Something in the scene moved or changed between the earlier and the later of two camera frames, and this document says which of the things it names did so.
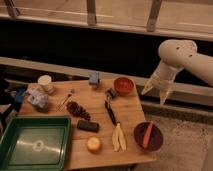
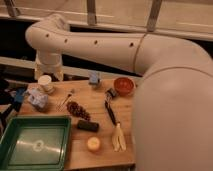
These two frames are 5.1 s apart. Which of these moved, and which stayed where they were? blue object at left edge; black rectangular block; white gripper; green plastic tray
Moved: white gripper
Stayed: green plastic tray; blue object at left edge; black rectangular block
